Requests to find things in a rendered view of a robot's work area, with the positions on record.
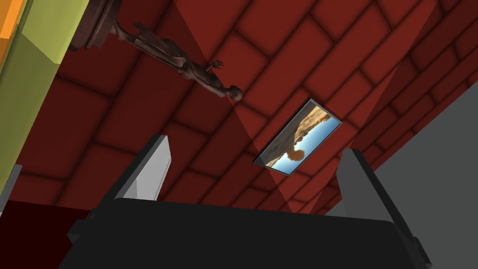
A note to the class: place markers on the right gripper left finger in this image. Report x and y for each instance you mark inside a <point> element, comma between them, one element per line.
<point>149,172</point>

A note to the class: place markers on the brown human figure statue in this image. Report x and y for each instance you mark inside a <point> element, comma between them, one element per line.
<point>164,52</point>

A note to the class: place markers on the yellow-green cabinet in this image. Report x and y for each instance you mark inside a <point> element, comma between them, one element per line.
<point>26,82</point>

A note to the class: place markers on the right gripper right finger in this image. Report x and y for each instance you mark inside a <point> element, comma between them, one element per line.
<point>356,190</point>

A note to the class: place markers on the framed desert landscape picture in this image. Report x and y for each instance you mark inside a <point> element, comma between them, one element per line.
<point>298,138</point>

